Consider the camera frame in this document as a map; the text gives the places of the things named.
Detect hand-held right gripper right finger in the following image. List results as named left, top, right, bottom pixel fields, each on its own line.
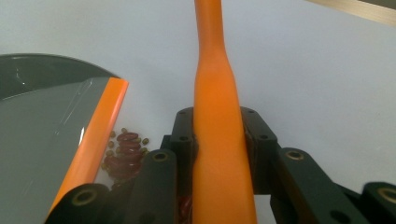
left=239, top=105, right=280, bottom=196

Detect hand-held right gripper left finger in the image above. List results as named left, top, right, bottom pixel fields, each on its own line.
left=160, top=106, right=197, bottom=198

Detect orange brush with grey bristles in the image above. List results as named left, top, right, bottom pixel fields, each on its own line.
left=191, top=0, right=259, bottom=224

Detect red kidney beans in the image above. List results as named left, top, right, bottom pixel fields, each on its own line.
left=103, top=132, right=193, bottom=224

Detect pile of red beans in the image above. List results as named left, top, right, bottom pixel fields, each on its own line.
left=101, top=127, right=150, bottom=172

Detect grey dustpan with orange edge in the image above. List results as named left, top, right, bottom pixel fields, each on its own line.
left=0, top=53, right=130, bottom=224

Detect white table sheet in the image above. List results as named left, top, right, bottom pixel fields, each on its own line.
left=0, top=0, right=396, bottom=224

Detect wooden table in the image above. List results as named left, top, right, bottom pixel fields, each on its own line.
left=306, top=0, right=396, bottom=28

